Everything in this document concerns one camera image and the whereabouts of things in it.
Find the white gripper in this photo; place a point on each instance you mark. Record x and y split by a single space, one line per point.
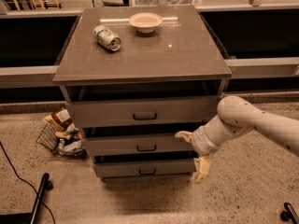
198 141

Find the grey bottom drawer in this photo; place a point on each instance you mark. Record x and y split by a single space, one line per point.
145 168

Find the grey drawer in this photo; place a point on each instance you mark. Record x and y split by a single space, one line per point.
142 111
145 168
135 144

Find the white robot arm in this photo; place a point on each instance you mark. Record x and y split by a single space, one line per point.
236 117

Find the grey top drawer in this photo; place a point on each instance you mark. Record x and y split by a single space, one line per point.
142 111

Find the grey middle drawer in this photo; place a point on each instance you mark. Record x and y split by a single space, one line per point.
135 144

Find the grey drawer cabinet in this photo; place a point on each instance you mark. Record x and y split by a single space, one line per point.
138 70

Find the black right base leg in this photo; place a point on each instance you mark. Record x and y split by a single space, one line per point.
289 214

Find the black base leg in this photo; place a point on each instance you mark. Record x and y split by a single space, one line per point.
289 214
30 218

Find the white paper bowl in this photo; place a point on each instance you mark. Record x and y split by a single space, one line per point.
145 22

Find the green silver soda can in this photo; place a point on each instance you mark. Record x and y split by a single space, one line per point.
107 38

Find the black left base leg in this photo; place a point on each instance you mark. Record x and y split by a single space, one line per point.
30 218

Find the grey metal rail frame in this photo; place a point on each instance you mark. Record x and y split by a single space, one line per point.
262 39

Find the wire basket of snacks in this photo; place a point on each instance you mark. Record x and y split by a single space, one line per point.
61 137

